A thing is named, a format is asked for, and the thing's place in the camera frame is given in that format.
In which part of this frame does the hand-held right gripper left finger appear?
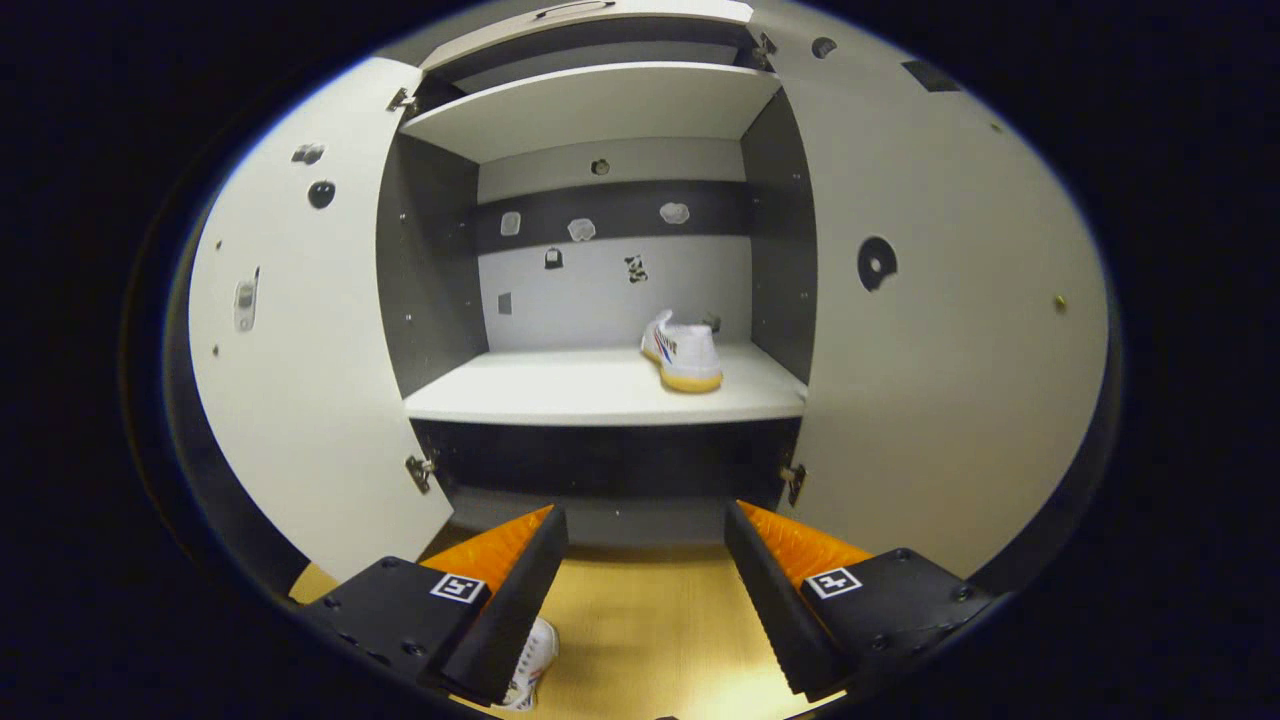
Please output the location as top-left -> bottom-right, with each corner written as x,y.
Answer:
300,505 -> 571,709

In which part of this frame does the white cabinet drawer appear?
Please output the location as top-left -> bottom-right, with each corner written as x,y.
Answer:
420,0 -> 757,72

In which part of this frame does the white cabinet shelf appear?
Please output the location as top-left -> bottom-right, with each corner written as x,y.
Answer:
403,343 -> 810,429
400,62 -> 782,165

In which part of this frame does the white shoe cabinet door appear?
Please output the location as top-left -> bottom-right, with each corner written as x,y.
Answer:
188,57 -> 457,583
750,0 -> 1111,583

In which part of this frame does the white canvas shoe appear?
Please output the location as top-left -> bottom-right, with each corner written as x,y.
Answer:
640,310 -> 724,394
500,617 -> 560,712

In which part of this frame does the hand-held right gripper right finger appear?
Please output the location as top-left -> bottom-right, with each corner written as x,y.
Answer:
725,500 -> 996,701

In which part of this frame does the white shoe cabinet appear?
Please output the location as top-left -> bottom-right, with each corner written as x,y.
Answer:
375,0 -> 811,551

